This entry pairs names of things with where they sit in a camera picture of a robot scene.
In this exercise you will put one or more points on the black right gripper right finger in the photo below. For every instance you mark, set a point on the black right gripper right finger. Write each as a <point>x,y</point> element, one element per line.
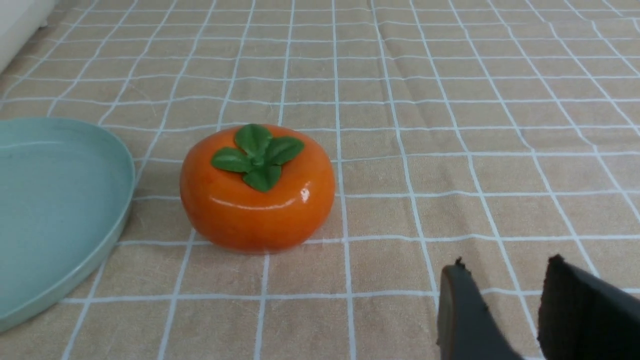
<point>582,317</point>

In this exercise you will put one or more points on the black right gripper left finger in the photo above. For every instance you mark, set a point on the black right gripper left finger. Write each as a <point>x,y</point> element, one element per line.
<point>466,328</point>

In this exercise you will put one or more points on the beige checkered tablecloth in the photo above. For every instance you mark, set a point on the beige checkered tablecloth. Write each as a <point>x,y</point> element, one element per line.
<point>500,131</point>

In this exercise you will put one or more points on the orange persimmon with green leaves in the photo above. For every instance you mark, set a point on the orange persimmon with green leaves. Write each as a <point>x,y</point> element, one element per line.
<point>257,188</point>

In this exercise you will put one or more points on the light green round plate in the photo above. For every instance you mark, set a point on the light green round plate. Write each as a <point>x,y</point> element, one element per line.
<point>66,188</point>

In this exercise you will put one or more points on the white two-slot toaster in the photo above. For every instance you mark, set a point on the white two-slot toaster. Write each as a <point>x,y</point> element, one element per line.
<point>19,20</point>

